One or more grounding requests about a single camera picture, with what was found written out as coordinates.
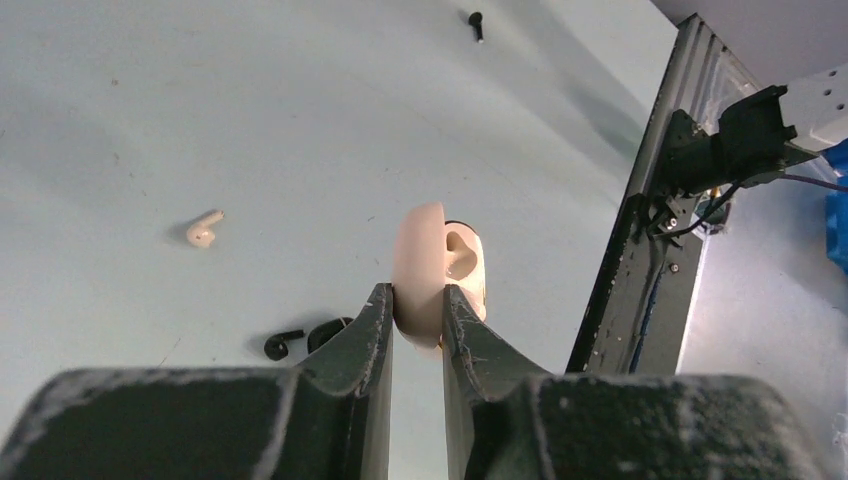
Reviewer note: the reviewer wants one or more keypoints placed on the white earbud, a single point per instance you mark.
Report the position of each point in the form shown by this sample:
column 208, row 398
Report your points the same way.
column 200, row 234

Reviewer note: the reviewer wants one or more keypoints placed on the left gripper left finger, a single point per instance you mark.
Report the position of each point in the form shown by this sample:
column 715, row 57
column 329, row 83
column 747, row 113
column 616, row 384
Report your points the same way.
column 328, row 417

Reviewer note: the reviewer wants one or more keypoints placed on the black earbud charging case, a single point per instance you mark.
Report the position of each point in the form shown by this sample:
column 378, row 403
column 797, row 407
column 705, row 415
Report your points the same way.
column 324, row 332

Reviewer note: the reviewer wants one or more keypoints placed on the black earbud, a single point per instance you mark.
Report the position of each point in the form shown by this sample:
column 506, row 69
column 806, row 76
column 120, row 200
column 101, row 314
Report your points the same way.
column 276, row 347
column 475, row 21

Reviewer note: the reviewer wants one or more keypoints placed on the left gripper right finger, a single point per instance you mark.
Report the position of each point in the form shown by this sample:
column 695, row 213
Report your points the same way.
column 508, row 418

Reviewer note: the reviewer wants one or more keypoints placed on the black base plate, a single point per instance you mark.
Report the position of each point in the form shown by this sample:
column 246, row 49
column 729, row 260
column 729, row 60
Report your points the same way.
column 636, row 317

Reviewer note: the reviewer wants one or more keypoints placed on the beige earbud charging case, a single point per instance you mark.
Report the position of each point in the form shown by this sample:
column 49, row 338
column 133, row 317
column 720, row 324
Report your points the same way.
column 431, row 252

